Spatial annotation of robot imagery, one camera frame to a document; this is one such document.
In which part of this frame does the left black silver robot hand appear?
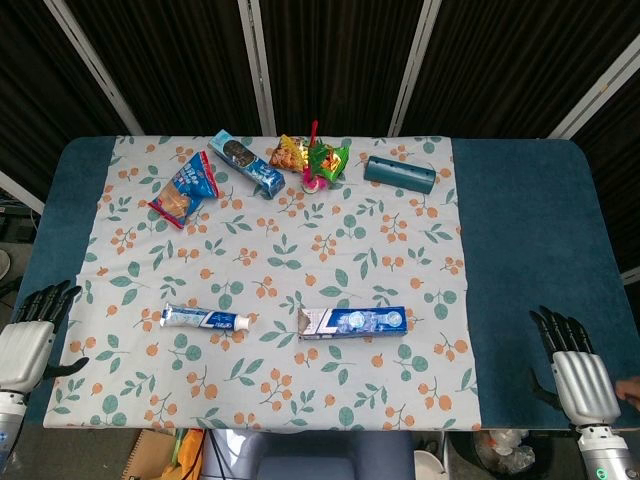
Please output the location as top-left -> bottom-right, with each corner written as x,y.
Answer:
0,279 -> 90,396

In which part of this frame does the bare human hand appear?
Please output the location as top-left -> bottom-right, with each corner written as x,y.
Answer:
615,377 -> 640,402

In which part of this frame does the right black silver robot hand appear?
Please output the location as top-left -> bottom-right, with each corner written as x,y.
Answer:
528,304 -> 622,427

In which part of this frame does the blue white toothpaste tube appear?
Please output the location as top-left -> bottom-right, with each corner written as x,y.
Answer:
159,305 -> 251,332

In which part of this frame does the blue toothpaste box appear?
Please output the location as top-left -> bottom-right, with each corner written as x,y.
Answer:
297,305 -> 409,342

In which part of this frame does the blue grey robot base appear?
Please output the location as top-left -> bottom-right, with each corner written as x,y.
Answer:
202,429 -> 416,480

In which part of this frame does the black trash bag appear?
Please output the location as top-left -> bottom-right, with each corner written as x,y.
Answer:
459,428 -> 556,476

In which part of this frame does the blue plush table cover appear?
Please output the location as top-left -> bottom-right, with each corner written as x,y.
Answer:
14,137 -> 640,431

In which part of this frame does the orange yellow plastic bag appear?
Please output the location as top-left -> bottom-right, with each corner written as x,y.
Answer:
169,428 -> 206,480

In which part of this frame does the blue red cracker bag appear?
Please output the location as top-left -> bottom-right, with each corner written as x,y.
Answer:
147,150 -> 221,230

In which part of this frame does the floral print tablecloth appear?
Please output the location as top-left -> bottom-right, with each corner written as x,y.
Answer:
42,134 -> 482,432

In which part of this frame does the teal cylindrical holder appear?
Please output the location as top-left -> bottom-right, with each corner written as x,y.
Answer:
363,155 -> 438,194

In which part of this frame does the blue cookie pack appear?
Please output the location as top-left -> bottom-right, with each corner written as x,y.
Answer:
207,129 -> 285,200

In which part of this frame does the orange snack bag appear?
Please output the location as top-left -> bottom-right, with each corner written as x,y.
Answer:
269,133 -> 311,174

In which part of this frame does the colourful feather shuttlecock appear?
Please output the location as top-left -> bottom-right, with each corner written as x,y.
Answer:
299,119 -> 331,194

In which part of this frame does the green snack bag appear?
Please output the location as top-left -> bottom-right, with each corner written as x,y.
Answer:
308,142 -> 352,181

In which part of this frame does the black white-framed folding screen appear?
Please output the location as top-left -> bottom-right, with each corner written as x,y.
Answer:
0,0 -> 640,286

